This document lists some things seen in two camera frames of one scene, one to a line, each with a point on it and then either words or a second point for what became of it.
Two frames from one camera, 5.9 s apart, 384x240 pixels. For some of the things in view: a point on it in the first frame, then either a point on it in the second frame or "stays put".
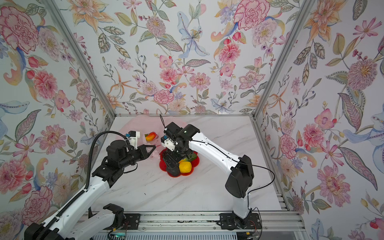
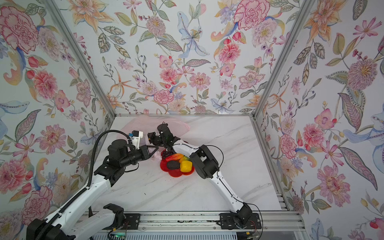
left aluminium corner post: [68, 34] stays put
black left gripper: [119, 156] stays put
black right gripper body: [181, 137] -> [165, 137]
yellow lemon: [185, 166] stays put
